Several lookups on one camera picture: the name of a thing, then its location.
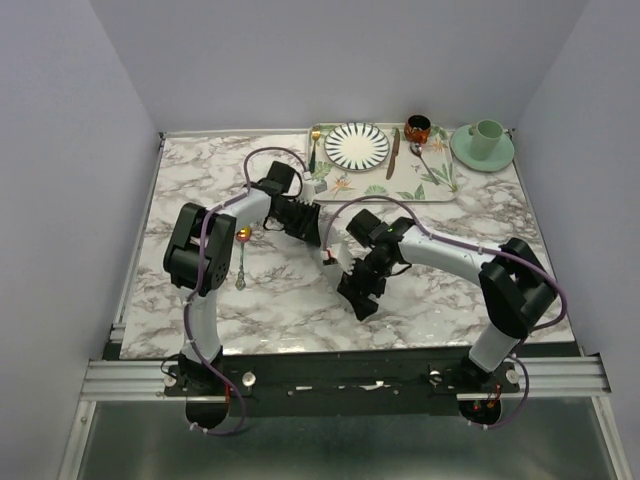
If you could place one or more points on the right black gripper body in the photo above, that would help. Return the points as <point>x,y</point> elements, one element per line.
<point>371,274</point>

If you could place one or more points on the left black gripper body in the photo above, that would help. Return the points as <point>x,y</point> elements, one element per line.
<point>296,217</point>

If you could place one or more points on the iridescent gold spoon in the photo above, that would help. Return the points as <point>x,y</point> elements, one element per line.
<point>242,237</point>

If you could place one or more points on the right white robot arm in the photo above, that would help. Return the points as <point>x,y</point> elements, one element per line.
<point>516,289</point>

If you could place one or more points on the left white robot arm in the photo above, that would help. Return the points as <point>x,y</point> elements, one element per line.
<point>199,252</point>

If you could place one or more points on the striped white plate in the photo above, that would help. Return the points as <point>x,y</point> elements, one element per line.
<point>356,147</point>

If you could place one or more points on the copper knife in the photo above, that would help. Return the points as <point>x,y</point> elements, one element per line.
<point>393,154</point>

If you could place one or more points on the floral serving tray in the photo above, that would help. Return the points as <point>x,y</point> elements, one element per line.
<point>410,181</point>

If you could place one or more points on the silver spoon on tray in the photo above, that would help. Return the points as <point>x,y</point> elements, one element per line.
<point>416,150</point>

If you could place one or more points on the orange black mug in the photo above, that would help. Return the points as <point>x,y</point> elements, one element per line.
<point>417,129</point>

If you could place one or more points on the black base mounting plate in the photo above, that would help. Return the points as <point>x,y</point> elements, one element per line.
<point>375,382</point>

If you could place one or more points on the green saucer plate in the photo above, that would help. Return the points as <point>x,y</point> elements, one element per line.
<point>500,156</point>

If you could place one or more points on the green cup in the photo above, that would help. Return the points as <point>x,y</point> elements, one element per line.
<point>485,135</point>

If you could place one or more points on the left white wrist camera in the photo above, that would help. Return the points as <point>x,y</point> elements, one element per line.
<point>310,188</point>

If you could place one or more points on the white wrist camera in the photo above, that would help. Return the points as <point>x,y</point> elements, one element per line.
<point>310,188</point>
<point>341,254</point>

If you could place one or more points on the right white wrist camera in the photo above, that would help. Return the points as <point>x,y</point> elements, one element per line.
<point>341,254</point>

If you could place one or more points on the gold green-handled fork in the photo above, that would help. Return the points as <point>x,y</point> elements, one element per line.
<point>315,136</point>

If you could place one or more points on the aluminium frame rail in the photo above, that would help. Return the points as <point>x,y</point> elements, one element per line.
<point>560,377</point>

